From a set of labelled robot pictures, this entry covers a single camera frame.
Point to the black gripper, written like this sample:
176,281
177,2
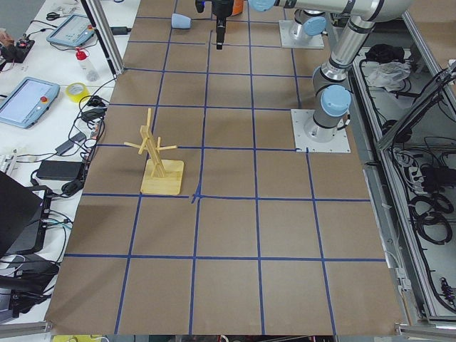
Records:
221,8

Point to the light blue paper cup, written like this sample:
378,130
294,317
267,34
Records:
179,21

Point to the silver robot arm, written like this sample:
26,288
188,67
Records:
332,99
307,24

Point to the orange cylindrical container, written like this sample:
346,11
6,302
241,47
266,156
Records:
238,7

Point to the red cap squeeze bottle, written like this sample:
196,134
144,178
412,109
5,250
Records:
86,65

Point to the far teach pendant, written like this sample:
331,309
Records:
74,32

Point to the teach pendant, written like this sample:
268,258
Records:
29,100
74,32

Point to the yellow tape roll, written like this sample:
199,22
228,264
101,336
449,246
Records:
77,92

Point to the wooden mug tree stand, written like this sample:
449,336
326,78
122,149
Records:
161,176

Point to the scissors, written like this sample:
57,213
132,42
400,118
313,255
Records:
51,16

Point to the white crumpled cloth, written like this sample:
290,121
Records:
390,76

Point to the near teach pendant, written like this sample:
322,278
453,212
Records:
29,100

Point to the black power adapter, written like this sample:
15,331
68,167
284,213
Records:
59,170

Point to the black laptop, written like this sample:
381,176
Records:
23,212

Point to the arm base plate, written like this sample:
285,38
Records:
287,41
309,137

